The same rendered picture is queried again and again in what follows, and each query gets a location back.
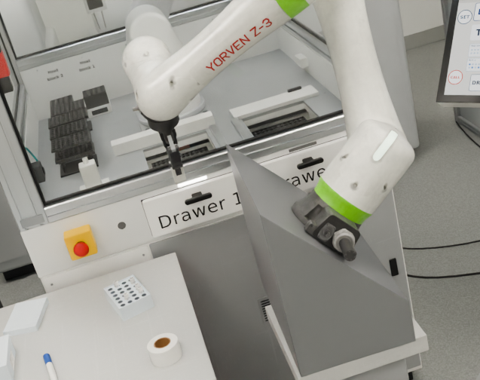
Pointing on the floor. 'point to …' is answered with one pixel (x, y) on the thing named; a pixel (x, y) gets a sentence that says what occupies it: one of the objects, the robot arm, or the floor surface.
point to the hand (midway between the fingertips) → (178, 170)
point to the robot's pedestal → (393, 364)
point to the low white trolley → (111, 330)
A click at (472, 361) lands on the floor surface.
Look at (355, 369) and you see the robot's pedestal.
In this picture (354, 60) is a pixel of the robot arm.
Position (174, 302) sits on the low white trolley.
